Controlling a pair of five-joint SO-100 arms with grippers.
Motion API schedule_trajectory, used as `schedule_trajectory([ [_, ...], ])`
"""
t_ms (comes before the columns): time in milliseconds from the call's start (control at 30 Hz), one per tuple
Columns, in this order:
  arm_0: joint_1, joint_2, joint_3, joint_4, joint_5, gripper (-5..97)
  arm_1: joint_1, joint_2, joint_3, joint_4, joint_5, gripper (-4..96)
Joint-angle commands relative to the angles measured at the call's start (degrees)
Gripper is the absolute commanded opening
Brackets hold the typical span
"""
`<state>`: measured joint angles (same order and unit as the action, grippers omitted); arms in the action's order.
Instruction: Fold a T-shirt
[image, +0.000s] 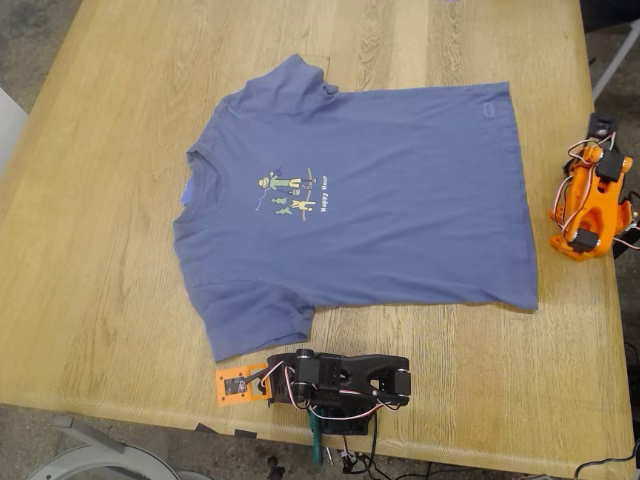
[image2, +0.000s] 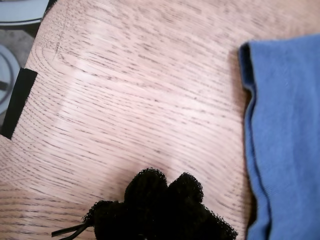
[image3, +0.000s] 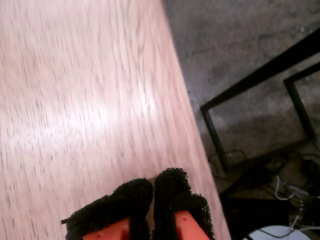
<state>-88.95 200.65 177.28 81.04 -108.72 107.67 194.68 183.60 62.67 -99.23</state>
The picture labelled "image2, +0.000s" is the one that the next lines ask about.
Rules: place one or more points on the black gripper foam finger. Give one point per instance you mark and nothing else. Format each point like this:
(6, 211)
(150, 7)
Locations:
(190, 215)
(140, 212)

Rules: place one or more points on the blue printed T-shirt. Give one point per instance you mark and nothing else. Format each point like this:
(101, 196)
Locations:
(287, 125)

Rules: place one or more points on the black zip tie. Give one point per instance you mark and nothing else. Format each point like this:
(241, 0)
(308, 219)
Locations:
(67, 230)

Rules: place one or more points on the black tape piece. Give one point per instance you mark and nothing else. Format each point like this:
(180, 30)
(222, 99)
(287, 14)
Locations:
(17, 105)

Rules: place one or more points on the grey round stool base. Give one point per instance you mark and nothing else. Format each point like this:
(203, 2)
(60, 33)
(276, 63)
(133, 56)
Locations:
(13, 72)
(20, 12)

